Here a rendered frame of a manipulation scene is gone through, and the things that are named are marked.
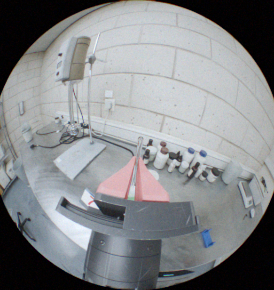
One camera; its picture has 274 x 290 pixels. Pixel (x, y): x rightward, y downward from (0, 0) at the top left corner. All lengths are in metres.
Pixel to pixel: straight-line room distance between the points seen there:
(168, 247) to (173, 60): 0.82
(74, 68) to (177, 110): 0.55
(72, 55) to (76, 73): 0.09
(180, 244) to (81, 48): 0.80
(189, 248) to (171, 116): 0.66
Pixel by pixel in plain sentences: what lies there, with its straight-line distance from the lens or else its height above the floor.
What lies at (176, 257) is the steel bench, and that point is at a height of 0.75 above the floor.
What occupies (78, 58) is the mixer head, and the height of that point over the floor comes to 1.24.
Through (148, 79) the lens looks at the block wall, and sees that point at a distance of 0.57.
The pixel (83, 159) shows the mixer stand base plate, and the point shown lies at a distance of 0.52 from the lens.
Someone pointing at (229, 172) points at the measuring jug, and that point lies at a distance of 0.72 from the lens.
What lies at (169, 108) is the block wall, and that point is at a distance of 0.55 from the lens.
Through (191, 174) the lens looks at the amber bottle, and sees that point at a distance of 0.53.
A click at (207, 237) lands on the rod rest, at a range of 0.48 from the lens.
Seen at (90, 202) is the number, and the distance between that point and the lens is 0.36.
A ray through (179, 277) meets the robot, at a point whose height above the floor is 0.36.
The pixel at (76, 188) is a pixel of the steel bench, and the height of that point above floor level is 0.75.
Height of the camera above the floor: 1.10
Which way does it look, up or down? 34 degrees down
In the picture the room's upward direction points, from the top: 9 degrees clockwise
